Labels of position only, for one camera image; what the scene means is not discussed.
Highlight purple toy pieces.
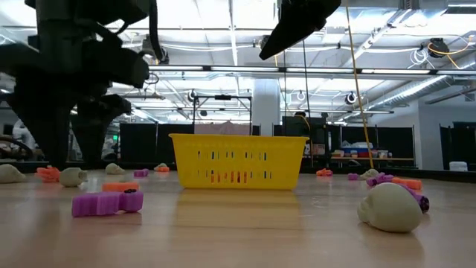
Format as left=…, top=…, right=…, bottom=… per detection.
left=366, top=172, right=396, bottom=188

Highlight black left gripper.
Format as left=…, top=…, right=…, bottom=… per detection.
left=0, top=39, right=131, bottom=168

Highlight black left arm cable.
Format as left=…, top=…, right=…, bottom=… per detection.
left=147, top=0, right=167, bottom=63

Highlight yellow hanging cable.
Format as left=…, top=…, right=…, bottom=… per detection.
left=344, top=5, right=375, bottom=170

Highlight wooden shelf board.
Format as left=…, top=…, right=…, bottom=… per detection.
left=329, top=156, right=416, bottom=162

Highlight long ceiling light bar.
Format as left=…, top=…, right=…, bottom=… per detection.
left=148, top=65, right=476, bottom=75

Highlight white building column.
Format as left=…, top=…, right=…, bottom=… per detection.
left=252, top=77, right=282, bottom=137

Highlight black partition panel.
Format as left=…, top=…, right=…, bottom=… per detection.
left=273, top=124, right=416, bottom=167
left=119, top=123, right=194, bottom=165

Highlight pink cloth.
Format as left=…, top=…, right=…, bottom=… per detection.
left=194, top=120, right=251, bottom=135

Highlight dark partition panel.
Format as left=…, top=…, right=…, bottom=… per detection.
left=440, top=121, right=476, bottom=172

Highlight blue white container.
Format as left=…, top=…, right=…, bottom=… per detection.
left=341, top=141, right=374, bottom=159

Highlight yellow plastic basket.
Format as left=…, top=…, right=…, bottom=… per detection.
left=167, top=133, right=310, bottom=191

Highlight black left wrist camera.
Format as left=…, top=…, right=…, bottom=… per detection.
left=83, top=39, right=150, bottom=89

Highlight black hanging cable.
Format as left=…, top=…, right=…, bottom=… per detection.
left=300, top=39, right=314, bottom=168

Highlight black metal stand frame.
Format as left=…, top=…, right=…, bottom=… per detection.
left=192, top=95, right=253, bottom=135

